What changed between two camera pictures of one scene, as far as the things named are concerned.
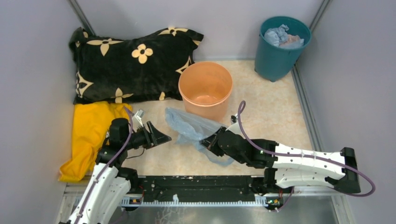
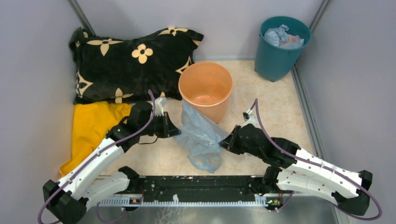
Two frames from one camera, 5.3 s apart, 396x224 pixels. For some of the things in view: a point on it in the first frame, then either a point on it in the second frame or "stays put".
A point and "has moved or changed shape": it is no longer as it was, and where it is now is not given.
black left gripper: x=153 y=138 to x=168 y=129
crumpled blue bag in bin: x=279 y=37 stays put
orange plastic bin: x=205 y=87 stays put
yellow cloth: x=91 y=127 stays put
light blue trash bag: x=191 y=130 has moved or changed shape
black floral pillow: x=147 y=66 stays put
